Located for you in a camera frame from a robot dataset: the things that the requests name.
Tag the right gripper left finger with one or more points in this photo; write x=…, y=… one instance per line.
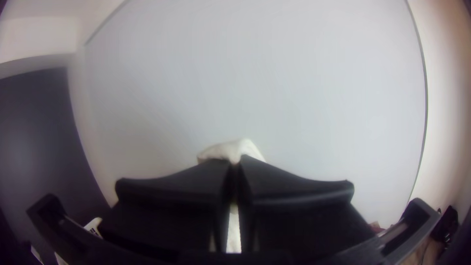
x=173, y=209

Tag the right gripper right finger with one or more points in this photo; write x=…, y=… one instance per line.
x=294, y=209

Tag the cream t-shirt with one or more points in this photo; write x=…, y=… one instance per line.
x=235, y=151

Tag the white laundry basket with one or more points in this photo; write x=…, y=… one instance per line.
x=94, y=226

